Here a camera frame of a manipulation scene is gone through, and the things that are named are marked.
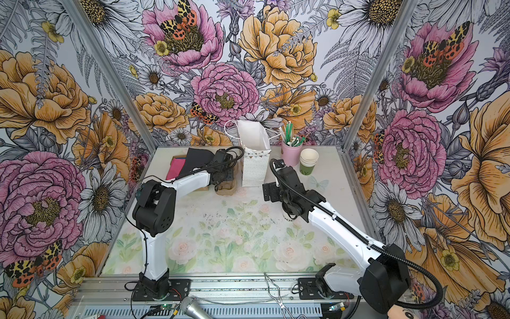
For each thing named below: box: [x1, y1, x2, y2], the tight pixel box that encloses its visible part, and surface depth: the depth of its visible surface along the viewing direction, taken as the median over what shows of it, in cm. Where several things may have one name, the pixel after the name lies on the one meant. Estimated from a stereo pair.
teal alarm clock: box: [134, 188, 142, 204], surface depth 93 cm
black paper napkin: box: [175, 147, 216, 179], surface depth 114 cm
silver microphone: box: [179, 296, 214, 319], surface depth 69 cm
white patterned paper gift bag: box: [223, 119, 281, 188], surface depth 98 cm
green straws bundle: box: [278, 120, 307, 147], surface depth 106 cm
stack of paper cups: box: [299, 148, 320, 177], surface depth 104 cm
